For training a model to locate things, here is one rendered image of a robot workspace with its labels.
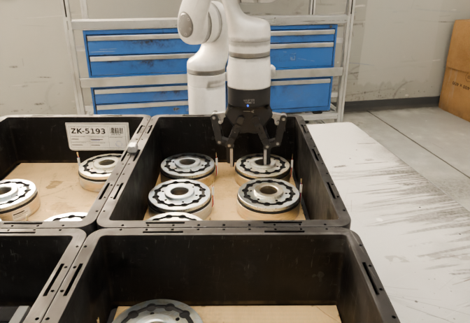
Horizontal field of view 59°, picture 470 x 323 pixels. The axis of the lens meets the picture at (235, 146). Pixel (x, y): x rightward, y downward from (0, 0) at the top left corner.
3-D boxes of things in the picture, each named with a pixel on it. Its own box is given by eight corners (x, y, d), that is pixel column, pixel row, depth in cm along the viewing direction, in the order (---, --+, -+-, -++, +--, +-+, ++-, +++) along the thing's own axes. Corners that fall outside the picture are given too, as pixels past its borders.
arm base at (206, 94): (188, 131, 111) (185, 67, 104) (222, 128, 113) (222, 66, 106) (191, 145, 103) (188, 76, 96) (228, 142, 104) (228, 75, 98)
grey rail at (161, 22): (68, 27, 239) (66, 19, 237) (346, 21, 268) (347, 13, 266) (64, 30, 230) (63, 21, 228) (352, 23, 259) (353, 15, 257)
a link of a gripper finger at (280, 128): (281, 115, 73) (270, 145, 75) (291, 118, 73) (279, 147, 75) (281, 110, 75) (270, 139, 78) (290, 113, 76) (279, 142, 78)
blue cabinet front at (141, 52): (95, 124, 257) (82, 30, 235) (212, 117, 269) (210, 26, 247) (95, 125, 254) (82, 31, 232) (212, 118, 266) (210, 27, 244)
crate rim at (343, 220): (352, 243, 48) (355, 226, 48) (94, 245, 48) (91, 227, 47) (301, 124, 85) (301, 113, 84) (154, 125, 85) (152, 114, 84)
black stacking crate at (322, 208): (343, 306, 52) (352, 230, 48) (106, 307, 52) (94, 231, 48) (297, 167, 89) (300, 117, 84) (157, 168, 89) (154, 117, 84)
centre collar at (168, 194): (194, 201, 66) (194, 198, 66) (162, 202, 66) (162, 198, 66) (195, 186, 71) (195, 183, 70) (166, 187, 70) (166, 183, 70)
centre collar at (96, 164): (99, 159, 81) (98, 156, 81) (124, 159, 80) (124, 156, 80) (89, 170, 76) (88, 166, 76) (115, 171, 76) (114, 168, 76)
